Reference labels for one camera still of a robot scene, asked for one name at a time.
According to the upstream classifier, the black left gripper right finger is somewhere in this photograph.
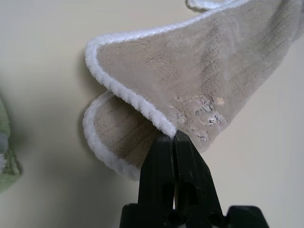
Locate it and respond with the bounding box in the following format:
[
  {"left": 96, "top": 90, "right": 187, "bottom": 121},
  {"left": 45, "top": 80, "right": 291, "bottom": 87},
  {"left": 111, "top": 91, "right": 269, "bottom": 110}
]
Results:
[{"left": 174, "top": 130, "right": 224, "bottom": 213}]

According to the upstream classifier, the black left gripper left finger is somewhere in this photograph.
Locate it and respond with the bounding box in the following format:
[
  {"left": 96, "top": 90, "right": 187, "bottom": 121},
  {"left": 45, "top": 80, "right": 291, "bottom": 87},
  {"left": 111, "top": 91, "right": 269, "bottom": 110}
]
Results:
[{"left": 137, "top": 133, "right": 176, "bottom": 212}]

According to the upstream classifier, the beige towel with white trim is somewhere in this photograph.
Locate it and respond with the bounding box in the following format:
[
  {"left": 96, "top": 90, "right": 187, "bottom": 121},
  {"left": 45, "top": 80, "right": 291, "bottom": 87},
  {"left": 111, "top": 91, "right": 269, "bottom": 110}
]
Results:
[{"left": 82, "top": 0, "right": 304, "bottom": 182}]

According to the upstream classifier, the green fluffy towel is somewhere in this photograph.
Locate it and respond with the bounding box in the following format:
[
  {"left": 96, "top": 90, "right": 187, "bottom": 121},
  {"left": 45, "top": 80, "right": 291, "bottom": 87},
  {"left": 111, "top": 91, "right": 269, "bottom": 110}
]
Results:
[{"left": 0, "top": 94, "right": 23, "bottom": 195}]

